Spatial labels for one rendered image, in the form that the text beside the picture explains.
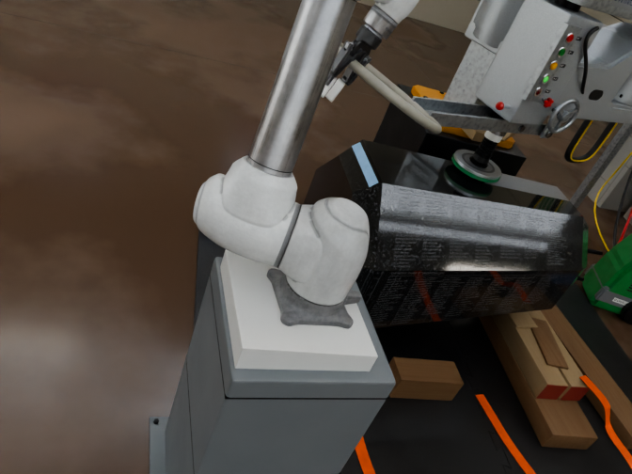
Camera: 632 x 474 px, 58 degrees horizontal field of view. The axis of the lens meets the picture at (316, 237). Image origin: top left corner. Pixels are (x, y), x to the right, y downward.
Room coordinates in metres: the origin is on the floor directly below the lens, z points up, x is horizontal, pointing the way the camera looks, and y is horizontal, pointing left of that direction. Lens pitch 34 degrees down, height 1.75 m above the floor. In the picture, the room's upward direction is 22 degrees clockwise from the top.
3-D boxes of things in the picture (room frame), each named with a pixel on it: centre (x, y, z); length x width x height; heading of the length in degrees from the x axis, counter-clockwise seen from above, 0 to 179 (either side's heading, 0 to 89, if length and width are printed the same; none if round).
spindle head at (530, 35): (2.35, -0.58, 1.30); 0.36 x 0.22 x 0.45; 131
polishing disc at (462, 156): (2.30, -0.52, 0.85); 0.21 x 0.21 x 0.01
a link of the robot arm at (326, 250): (1.06, -0.03, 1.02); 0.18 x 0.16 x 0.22; 95
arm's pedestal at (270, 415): (1.05, -0.04, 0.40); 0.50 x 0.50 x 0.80; 26
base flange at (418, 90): (3.10, -0.49, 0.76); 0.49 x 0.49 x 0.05; 21
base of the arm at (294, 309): (1.07, -0.06, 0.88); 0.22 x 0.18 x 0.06; 119
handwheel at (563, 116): (2.28, -0.69, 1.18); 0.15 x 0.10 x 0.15; 131
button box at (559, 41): (2.16, -0.54, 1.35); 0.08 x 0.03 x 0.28; 131
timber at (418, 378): (1.78, -0.65, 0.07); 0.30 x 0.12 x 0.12; 114
